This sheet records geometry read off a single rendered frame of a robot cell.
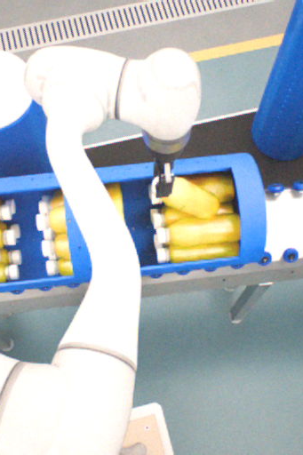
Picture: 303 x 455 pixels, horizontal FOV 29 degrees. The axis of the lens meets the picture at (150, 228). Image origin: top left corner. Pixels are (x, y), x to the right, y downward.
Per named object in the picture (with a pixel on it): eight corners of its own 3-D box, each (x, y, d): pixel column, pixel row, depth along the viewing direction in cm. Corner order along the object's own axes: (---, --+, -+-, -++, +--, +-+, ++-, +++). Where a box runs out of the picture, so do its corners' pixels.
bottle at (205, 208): (192, 200, 147) (147, 179, 132) (215, 187, 144) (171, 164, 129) (200, 225, 144) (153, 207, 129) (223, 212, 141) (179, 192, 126)
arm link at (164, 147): (188, 93, 104) (186, 111, 109) (138, 99, 103) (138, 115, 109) (196, 138, 101) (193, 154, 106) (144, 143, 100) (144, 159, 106)
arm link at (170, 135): (202, 98, 103) (131, 83, 104) (212, 42, 89) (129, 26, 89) (190, 150, 100) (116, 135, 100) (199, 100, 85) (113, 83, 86)
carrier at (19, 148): (62, 171, 256) (-2, 184, 254) (27, 42, 175) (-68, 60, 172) (75, 228, 247) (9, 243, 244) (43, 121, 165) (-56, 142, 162)
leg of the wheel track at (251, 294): (243, 323, 249) (275, 284, 190) (229, 323, 249) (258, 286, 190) (240, 309, 251) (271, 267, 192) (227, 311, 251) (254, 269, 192)
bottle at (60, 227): (121, 199, 145) (44, 208, 144) (121, 196, 137) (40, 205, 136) (124, 227, 144) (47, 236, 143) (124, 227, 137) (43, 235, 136)
